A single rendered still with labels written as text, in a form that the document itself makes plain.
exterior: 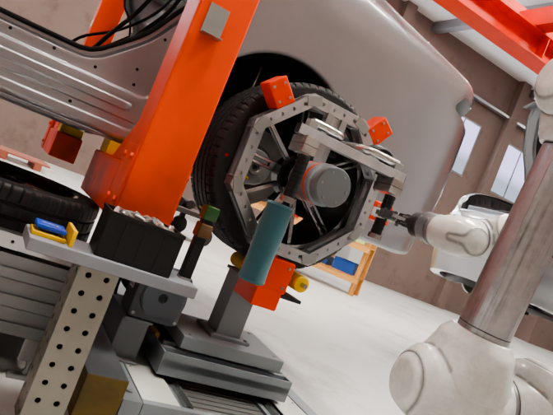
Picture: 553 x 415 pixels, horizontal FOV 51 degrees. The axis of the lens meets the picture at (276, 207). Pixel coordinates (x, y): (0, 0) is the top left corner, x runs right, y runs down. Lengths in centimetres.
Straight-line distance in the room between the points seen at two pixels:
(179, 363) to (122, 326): 22
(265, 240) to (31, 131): 1018
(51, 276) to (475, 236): 115
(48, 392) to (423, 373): 92
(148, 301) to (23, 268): 40
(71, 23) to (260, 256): 1037
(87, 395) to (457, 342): 100
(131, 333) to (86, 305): 50
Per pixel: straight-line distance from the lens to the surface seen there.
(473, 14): 568
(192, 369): 200
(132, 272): 148
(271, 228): 179
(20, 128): 1179
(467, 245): 157
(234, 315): 213
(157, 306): 193
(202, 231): 158
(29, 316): 180
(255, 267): 180
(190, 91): 170
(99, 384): 170
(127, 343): 201
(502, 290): 115
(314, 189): 183
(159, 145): 167
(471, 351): 113
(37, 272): 177
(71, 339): 155
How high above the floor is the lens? 70
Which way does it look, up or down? 1 degrees up
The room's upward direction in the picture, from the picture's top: 22 degrees clockwise
